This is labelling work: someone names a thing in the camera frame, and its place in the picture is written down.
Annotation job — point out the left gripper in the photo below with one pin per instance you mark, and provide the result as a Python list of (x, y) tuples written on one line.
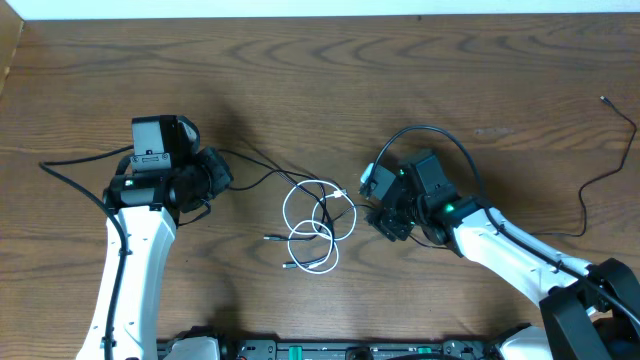
[(216, 169)]

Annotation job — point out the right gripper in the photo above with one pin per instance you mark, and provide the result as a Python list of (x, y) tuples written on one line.
[(388, 220)]

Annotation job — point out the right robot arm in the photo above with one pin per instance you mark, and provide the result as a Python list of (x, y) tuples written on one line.
[(589, 311)]

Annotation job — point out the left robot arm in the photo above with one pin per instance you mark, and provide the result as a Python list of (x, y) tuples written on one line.
[(168, 174)]

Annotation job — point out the cardboard box edge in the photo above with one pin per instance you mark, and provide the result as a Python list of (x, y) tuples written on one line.
[(11, 27)]

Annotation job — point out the black mounting rail base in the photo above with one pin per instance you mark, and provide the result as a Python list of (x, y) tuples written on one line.
[(271, 347)]

